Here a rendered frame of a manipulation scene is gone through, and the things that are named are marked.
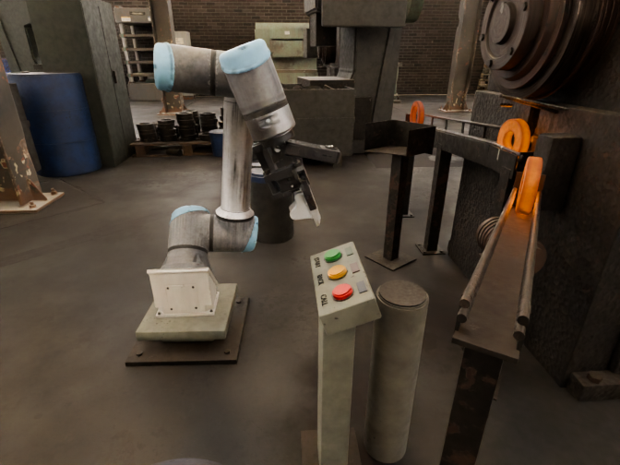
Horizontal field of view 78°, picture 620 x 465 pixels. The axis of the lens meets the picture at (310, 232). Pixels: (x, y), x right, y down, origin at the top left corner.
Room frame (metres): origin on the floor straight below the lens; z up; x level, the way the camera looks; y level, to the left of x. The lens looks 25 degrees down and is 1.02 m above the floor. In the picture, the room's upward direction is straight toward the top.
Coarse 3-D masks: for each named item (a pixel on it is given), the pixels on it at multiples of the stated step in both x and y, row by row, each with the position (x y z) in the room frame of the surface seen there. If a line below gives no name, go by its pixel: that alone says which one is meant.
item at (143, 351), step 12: (240, 300) 1.43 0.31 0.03; (240, 312) 1.36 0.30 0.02; (240, 324) 1.28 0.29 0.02; (228, 336) 1.20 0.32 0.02; (240, 336) 1.20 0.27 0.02; (144, 348) 1.13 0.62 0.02; (156, 348) 1.13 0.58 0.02; (168, 348) 1.13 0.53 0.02; (180, 348) 1.13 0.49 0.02; (192, 348) 1.13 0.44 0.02; (204, 348) 1.13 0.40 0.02; (216, 348) 1.13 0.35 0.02; (228, 348) 1.13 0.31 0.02; (132, 360) 1.07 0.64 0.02; (144, 360) 1.07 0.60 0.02; (156, 360) 1.07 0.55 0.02; (168, 360) 1.07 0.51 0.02; (180, 360) 1.07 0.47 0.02; (192, 360) 1.07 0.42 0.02; (204, 360) 1.07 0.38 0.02; (216, 360) 1.07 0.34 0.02; (228, 360) 1.07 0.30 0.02
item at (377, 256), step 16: (368, 128) 1.94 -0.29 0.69; (384, 128) 2.02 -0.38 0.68; (400, 128) 2.01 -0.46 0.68; (416, 128) 1.94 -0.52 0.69; (432, 128) 1.84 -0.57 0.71; (368, 144) 1.95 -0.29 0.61; (384, 144) 2.02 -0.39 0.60; (400, 144) 2.00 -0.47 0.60; (416, 144) 1.77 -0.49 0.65; (432, 144) 1.85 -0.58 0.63; (400, 160) 1.84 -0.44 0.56; (400, 176) 1.84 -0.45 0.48; (400, 192) 1.85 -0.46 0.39; (400, 208) 1.86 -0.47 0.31; (400, 224) 1.86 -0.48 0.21; (368, 256) 1.88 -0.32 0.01; (384, 256) 1.87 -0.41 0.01; (400, 256) 1.88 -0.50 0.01
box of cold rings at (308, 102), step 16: (288, 96) 3.71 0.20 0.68; (304, 96) 3.73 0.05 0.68; (320, 96) 3.75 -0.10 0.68; (336, 96) 3.77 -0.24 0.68; (352, 96) 3.79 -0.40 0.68; (304, 112) 3.73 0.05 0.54; (320, 112) 3.75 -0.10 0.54; (336, 112) 3.77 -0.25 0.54; (352, 112) 3.79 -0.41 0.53; (304, 128) 3.73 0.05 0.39; (320, 128) 3.75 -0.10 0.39; (336, 128) 3.77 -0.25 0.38; (352, 128) 3.79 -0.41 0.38; (320, 144) 3.75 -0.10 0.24; (336, 144) 3.77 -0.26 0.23; (352, 144) 3.80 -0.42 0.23
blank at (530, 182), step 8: (528, 160) 0.98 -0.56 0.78; (536, 160) 0.96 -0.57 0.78; (528, 168) 0.94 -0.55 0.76; (536, 168) 0.94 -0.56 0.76; (528, 176) 0.93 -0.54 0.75; (536, 176) 0.92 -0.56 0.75; (520, 184) 1.03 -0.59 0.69; (528, 184) 0.92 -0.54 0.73; (536, 184) 0.91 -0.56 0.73; (520, 192) 0.95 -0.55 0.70; (528, 192) 0.91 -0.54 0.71; (536, 192) 0.91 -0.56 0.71; (520, 200) 0.92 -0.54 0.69; (528, 200) 0.91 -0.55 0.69; (520, 208) 0.93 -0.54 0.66; (528, 208) 0.92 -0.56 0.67
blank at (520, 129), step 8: (512, 120) 1.44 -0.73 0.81; (520, 120) 1.42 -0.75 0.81; (504, 128) 1.48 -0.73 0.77; (512, 128) 1.43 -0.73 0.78; (520, 128) 1.38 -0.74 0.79; (528, 128) 1.38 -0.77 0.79; (504, 136) 1.47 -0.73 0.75; (520, 136) 1.37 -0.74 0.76; (528, 136) 1.36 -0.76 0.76; (504, 144) 1.46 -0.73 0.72; (520, 144) 1.36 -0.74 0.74; (528, 144) 1.36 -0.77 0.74
